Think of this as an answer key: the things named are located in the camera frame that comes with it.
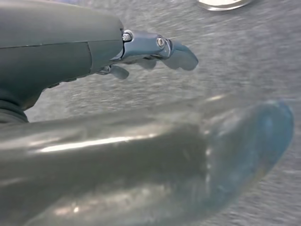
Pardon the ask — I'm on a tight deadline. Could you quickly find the silver round floor disc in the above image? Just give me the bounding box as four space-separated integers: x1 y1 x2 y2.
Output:
196 0 253 12

